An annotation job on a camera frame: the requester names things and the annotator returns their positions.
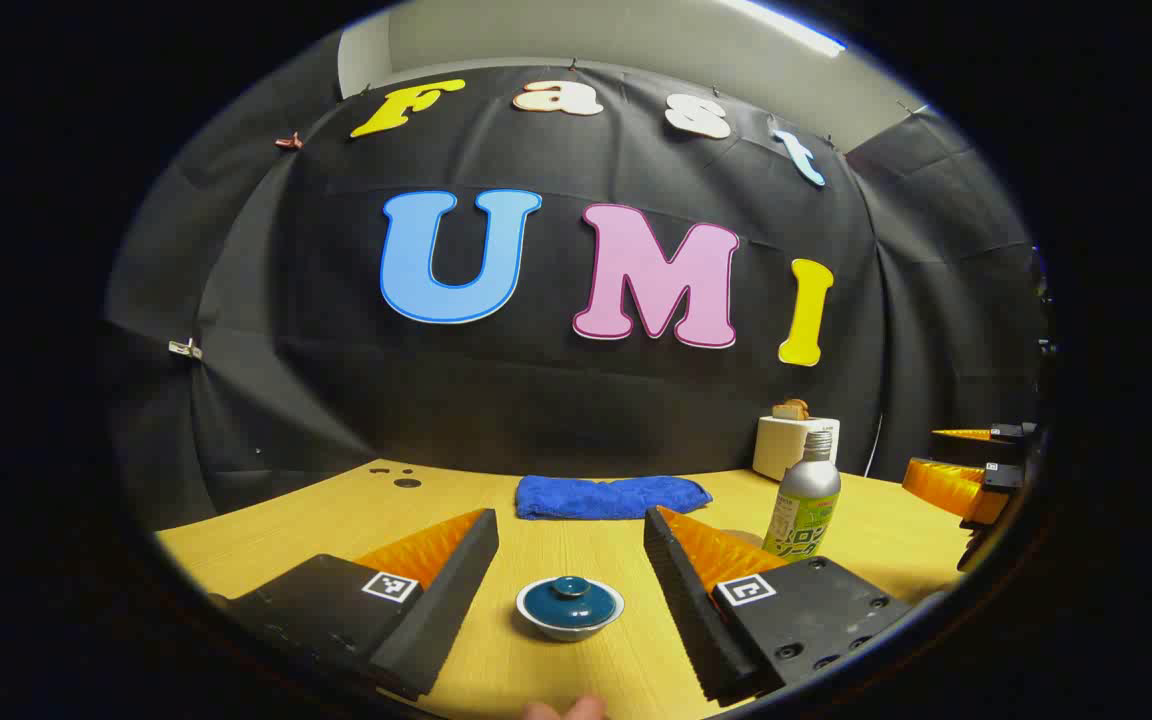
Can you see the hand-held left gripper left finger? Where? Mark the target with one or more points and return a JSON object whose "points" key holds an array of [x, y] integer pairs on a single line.
{"points": [[446, 600]]}

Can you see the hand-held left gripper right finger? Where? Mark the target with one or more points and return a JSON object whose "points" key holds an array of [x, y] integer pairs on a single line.
{"points": [[691, 620]]}

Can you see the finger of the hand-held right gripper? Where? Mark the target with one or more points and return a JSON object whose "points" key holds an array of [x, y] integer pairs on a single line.
{"points": [[946, 485], [1011, 445]]}

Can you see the teal teacup lid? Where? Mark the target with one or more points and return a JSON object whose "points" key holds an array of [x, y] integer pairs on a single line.
{"points": [[566, 600]]}

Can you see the white teacup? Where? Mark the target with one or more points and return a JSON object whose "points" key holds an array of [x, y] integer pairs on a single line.
{"points": [[568, 633]]}

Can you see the silver green water bottle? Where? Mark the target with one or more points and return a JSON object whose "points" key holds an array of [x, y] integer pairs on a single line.
{"points": [[806, 500]]}

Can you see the blue towel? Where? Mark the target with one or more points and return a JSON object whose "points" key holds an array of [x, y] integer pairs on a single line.
{"points": [[606, 497]]}

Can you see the brown bread slice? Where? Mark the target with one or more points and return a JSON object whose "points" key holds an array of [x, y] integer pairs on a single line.
{"points": [[792, 409]]}

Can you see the white toaster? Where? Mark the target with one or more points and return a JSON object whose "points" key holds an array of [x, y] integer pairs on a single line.
{"points": [[774, 450]]}

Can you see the black backdrop cloth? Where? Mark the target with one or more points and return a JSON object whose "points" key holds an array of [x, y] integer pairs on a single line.
{"points": [[536, 400]]}

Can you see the white clip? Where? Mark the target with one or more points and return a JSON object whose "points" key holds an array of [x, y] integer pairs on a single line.
{"points": [[186, 349]]}

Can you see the red clip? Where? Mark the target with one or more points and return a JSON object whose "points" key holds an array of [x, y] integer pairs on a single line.
{"points": [[288, 141]]}

